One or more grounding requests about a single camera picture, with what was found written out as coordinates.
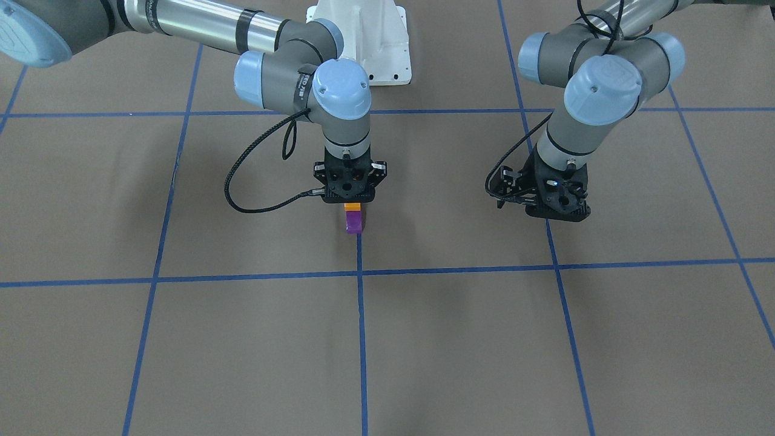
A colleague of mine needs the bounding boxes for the purple trapezoid block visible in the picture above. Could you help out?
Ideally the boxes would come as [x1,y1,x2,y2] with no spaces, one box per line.
[345,210,364,234]

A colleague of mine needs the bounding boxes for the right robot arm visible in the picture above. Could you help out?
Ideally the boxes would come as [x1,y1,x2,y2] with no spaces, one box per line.
[2,1,388,202]

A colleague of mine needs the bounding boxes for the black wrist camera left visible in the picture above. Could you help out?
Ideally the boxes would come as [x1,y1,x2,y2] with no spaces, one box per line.
[485,160,592,222]

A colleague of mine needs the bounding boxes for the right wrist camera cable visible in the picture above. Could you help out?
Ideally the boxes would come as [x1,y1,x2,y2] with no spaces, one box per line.
[224,109,331,214]

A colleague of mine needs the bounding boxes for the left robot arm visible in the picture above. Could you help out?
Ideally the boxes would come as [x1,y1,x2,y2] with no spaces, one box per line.
[504,1,693,222]

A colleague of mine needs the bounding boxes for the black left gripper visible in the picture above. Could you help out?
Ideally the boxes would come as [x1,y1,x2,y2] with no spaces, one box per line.
[523,150,589,210]

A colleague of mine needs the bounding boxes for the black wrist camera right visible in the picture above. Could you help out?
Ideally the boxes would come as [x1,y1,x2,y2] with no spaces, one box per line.
[313,159,388,204]

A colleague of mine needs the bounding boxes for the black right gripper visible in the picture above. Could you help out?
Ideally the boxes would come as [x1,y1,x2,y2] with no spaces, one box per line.
[323,151,372,190]

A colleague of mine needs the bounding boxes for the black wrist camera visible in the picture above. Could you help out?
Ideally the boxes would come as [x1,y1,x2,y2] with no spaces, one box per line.
[313,159,388,204]
[485,160,592,222]

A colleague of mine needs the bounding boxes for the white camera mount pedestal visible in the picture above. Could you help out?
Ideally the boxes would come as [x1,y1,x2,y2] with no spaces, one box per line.
[306,1,412,86]

